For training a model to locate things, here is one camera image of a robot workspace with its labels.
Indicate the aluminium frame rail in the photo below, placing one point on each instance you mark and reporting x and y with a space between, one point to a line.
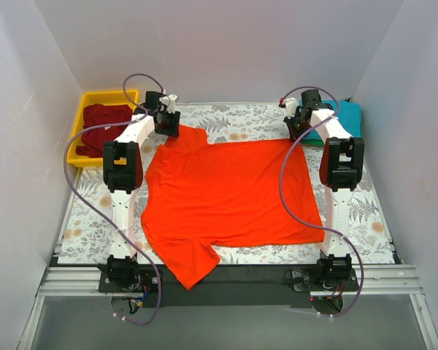
389 313

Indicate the orange t shirt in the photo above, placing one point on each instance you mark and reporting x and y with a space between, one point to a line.
236 194

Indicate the folded green t shirt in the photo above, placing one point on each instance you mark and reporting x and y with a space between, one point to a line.
313 142

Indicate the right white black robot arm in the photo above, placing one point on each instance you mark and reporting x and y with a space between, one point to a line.
341 170

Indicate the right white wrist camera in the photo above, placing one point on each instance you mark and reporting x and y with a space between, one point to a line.
290 106

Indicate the dark red t shirt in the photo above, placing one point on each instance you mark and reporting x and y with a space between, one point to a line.
99 114

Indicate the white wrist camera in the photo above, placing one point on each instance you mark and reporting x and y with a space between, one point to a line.
290 106
168 103

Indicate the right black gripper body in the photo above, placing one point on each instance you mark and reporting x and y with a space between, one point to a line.
294 127

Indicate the folded teal t shirt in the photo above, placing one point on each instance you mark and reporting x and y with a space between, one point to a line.
349 117

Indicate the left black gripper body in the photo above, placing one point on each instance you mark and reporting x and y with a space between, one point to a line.
168 125

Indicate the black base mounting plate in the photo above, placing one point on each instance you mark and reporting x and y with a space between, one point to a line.
229 285

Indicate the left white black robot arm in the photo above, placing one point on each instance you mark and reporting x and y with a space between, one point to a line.
123 176

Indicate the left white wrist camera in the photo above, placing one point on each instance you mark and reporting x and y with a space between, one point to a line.
168 103

